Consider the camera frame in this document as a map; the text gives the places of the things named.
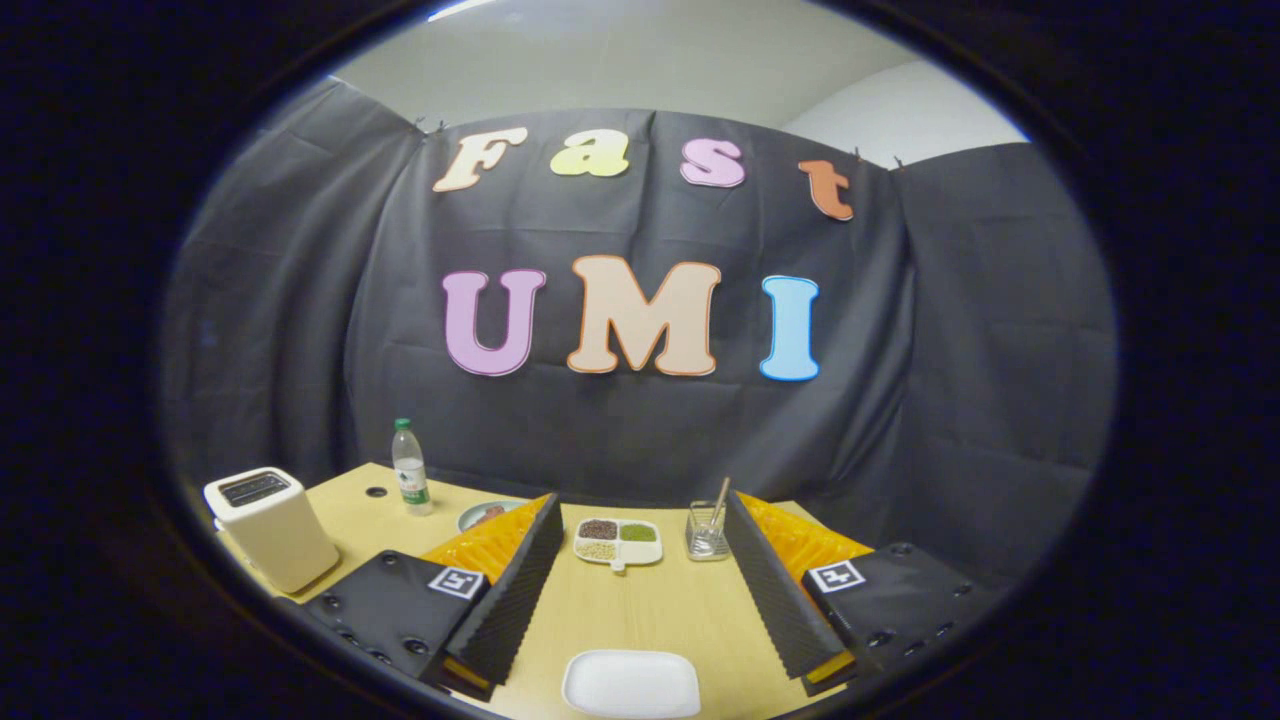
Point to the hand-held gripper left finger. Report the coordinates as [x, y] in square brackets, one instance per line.
[515, 595]

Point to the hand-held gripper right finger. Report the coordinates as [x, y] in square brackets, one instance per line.
[770, 590]

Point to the clear glass cup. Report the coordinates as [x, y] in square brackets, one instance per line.
[705, 540]

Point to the brown meat piece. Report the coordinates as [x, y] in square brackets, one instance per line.
[491, 513]

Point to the pale green round plate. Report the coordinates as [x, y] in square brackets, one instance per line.
[470, 518]

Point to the white divided condiment dish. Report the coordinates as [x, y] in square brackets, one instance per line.
[618, 541]

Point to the white rectangular plate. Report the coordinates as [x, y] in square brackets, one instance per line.
[630, 685]

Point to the clear plastic water bottle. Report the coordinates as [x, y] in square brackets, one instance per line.
[411, 480]

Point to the white toaster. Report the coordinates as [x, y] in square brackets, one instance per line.
[275, 530]

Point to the black backdrop cloth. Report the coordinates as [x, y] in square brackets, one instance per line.
[300, 330]

